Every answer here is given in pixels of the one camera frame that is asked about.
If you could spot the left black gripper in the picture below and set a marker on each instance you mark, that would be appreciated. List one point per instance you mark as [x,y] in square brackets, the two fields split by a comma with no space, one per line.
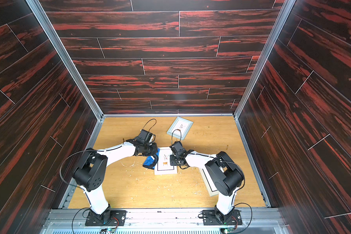
[154,145]

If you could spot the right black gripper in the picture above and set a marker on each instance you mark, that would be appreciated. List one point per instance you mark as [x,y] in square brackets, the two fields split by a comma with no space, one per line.
[175,159]

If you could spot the blue microfiber cloth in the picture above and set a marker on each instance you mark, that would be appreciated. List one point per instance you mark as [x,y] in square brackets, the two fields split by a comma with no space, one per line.
[152,158]

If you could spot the cream picture frame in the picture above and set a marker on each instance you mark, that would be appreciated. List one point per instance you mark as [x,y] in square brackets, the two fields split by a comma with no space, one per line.
[163,166]
[211,189]

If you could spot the light green picture frame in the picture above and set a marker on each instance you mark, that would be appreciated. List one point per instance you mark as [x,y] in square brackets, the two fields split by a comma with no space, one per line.
[180,128]

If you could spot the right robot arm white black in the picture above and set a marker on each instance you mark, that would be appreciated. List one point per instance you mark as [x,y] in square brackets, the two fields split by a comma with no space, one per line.
[226,176]

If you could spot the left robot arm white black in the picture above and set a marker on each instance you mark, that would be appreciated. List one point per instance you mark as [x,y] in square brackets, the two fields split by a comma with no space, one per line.
[90,170]

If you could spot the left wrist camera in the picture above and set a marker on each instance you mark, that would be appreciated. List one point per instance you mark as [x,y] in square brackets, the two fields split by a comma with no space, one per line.
[146,137]

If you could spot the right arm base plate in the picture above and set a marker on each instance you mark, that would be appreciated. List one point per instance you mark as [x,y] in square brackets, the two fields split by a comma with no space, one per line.
[214,217]

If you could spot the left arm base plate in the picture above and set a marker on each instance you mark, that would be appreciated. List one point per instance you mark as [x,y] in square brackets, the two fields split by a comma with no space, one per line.
[108,218]

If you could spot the aluminium front rail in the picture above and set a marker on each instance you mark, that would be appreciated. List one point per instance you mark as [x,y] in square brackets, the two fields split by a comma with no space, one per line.
[167,221]

